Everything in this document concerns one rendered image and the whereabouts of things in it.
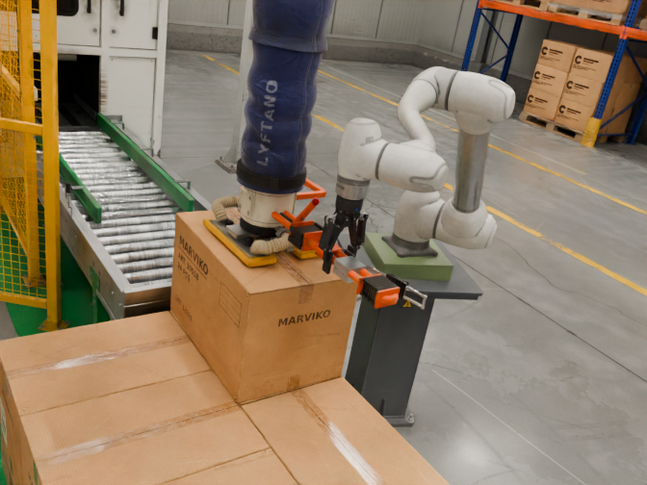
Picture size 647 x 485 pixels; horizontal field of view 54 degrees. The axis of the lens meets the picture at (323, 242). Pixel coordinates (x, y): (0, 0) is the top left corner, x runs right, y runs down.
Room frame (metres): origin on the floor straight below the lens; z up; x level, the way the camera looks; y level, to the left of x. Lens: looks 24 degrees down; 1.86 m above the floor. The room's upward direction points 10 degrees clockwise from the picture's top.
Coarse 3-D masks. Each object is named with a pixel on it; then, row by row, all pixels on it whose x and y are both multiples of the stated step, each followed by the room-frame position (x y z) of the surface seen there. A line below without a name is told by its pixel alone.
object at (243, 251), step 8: (208, 224) 1.98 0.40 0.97; (216, 224) 1.97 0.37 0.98; (224, 224) 1.98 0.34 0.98; (232, 224) 1.96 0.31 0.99; (216, 232) 1.93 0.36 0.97; (224, 232) 1.92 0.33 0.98; (224, 240) 1.88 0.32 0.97; (232, 240) 1.87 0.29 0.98; (240, 240) 1.88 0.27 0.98; (248, 240) 1.84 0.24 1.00; (232, 248) 1.83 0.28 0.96; (240, 248) 1.83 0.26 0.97; (248, 248) 1.83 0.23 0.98; (240, 256) 1.79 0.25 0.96; (248, 256) 1.78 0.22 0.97; (256, 256) 1.79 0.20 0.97; (264, 256) 1.80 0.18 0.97; (272, 256) 1.81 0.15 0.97; (248, 264) 1.75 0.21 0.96; (256, 264) 1.76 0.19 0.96; (264, 264) 1.78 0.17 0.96
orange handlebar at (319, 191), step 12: (300, 192) 2.10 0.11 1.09; (312, 192) 2.12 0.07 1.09; (324, 192) 2.15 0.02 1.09; (276, 216) 1.87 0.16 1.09; (288, 216) 1.89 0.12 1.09; (288, 228) 1.81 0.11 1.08; (312, 240) 1.72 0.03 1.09; (336, 252) 1.67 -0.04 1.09; (360, 276) 1.54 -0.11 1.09; (384, 300) 1.44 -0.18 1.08; (396, 300) 1.46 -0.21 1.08
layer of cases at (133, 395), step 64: (128, 320) 1.96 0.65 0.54; (0, 384) 1.66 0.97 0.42; (64, 384) 1.56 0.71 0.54; (128, 384) 1.61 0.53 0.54; (192, 384) 1.66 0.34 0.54; (320, 384) 1.78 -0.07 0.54; (64, 448) 1.30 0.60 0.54; (128, 448) 1.34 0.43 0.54; (192, 448) 1.38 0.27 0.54; (256, 448) 1.43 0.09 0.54; (320, 448) 1.47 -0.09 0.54; (384, 448) 1.52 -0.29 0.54
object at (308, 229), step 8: (296, 224) 1.78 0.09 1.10; (304, 224) 1.80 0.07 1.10; (312, 224) 1.82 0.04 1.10; (296, 232) 1.74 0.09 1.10; (304, 232) 1.75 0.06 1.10; (312, 232) 1.73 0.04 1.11; (320, 232) 1.75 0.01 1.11; (288, 240) 1.77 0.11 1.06; (296, 240) 1.74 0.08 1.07; (304, 240) 1.71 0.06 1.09; (304, 248) 1.72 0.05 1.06; (312, 248) 1.73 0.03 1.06
